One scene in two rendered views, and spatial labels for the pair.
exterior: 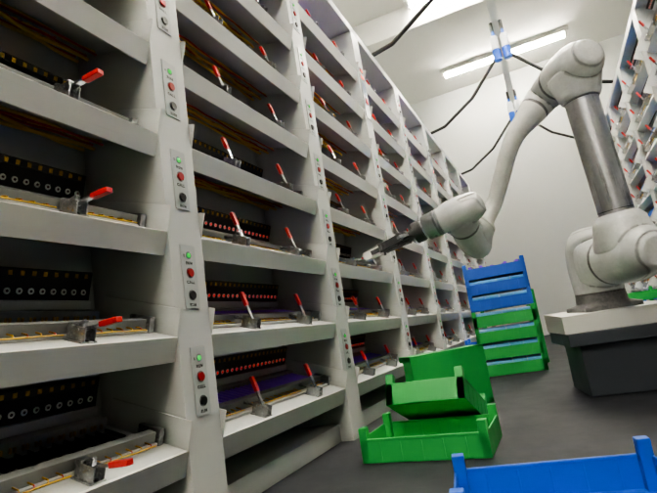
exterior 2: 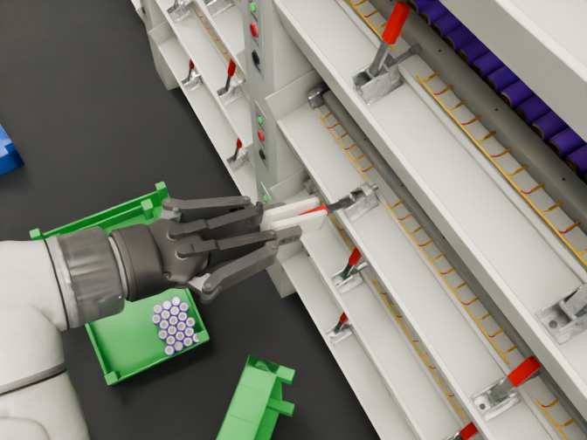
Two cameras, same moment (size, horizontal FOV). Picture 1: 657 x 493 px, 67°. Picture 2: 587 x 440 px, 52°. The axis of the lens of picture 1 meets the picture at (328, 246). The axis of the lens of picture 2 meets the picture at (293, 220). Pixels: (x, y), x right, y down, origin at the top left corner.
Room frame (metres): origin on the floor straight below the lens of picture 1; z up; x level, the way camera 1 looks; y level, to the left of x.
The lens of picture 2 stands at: (2.01, -0.45, 1.13)
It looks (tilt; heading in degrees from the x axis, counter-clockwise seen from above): 56 degrees down; 130
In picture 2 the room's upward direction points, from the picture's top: straight up
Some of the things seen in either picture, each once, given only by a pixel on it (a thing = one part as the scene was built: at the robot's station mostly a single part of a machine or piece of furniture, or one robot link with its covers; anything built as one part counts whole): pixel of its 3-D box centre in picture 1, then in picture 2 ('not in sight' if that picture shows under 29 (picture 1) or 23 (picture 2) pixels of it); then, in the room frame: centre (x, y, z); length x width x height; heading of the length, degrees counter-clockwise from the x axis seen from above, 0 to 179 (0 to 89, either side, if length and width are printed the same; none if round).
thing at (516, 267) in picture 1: (493, 270); not in sight; (2.61, -0.83, 0.52); 0.30 x 0.20 x 0.08; 75
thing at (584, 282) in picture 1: (593, 259); not in sight; (1.70, -0.88, 0.43); 0.18 x 0.16 x 0.22; 4
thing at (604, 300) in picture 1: (598, 300); not in sight; (1.74, -0.88, 0.29); 0.22 x 0.18 x 0.06; 178
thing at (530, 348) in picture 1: (509, 347); not in sight; (2.61, -0.83, 0.12); 0.30 x 0.20 x 0.08; 75
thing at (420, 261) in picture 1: (405, 226); not in sight; (2.91, -0.46, 0.88); 0.20 x 0.09 x 1.76; 67
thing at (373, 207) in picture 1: (363, 205); not in sight; (2.27, -0.19, 0.88); 0.20 x 0.09 x 1.76; 67
